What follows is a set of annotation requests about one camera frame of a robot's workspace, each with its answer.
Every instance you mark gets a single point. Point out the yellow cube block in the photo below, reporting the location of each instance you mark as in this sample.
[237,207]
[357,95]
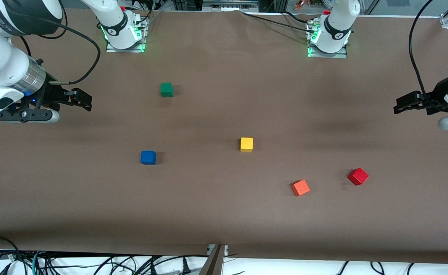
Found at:
[246,144]

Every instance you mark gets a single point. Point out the blue cube block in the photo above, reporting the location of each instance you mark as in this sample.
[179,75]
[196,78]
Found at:
[147,157]

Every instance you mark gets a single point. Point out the red cube block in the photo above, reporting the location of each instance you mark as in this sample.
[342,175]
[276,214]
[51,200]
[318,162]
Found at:
[358,176]

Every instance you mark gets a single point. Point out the metal table edge bracket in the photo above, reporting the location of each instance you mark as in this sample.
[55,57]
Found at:
[214,259]

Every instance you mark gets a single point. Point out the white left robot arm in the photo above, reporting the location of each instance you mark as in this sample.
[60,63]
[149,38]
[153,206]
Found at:
[336,26]

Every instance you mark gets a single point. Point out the orange cube block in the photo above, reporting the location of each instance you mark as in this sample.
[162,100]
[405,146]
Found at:
[300,188]

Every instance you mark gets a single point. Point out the grey power strip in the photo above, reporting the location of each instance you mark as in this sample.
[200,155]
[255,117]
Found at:
[229,4]

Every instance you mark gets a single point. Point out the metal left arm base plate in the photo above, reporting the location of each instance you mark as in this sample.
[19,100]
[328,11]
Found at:
[340,55]

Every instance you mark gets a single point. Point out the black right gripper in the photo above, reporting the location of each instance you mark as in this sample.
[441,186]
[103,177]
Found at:
[52,94]

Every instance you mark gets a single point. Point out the brown table cover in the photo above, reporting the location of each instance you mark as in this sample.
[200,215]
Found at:
[208,214]

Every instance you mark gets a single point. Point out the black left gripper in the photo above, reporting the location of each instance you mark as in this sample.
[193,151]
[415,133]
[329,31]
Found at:
[439,94]

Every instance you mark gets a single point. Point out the green cube block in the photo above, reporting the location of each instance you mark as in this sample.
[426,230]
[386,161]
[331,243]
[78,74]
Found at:
[166,89]

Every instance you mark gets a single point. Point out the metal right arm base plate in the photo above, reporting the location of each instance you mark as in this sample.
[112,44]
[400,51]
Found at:
[111,49]

